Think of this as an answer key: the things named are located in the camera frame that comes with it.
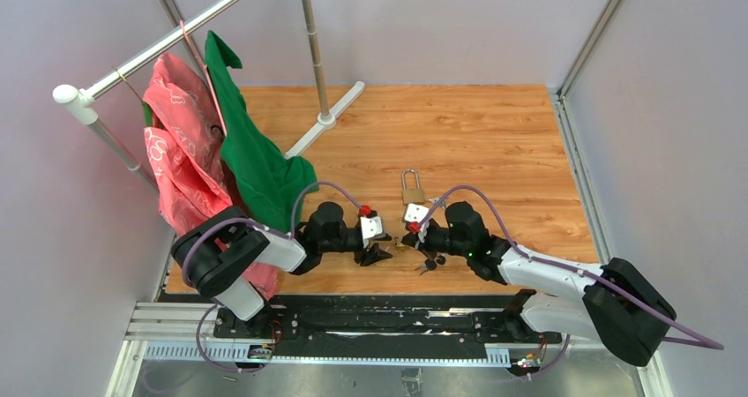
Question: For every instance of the pink patterned garment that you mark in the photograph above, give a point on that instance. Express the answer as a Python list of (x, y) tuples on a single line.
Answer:
[(183, 147)]

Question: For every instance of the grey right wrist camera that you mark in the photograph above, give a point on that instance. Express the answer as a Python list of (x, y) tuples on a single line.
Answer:
[(414, 218)]

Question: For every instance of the green garment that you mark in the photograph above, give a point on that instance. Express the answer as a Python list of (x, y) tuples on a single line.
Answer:
[(267, 181)]

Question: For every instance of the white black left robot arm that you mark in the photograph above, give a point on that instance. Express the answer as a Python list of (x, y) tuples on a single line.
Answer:
[(214, 255)]

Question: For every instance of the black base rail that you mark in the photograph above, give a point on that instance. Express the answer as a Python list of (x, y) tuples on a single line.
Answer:
[(399, 330)]

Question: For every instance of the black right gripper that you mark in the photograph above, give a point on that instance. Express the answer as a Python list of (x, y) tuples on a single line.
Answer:
[(424, 246)]

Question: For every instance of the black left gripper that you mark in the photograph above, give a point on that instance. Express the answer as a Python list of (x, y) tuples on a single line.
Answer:
[(365, 258)]

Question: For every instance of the white metal clothes rack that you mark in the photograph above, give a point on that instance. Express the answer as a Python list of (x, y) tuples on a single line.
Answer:
[(79, 101)]

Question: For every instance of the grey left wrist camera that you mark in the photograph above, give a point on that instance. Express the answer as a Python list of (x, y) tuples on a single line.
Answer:
[(372, 229)]

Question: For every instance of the aluminium frame post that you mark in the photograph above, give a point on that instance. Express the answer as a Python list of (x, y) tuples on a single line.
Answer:
[(560, 100)]

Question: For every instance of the black-headed key bunch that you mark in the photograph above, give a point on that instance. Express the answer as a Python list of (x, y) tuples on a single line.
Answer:
[(431, 264)]

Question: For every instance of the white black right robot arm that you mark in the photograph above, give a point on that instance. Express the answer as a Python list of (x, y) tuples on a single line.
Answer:
[(612, 303)]

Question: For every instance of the large brass padlock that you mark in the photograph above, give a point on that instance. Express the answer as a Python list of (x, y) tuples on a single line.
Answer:
[(411, 189)]

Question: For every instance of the small brass padlock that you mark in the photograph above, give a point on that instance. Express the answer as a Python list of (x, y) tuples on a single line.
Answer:
[(399, 245)]

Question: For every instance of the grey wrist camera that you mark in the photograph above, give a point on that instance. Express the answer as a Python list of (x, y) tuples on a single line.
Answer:
[(372, 229), (414, 218)]

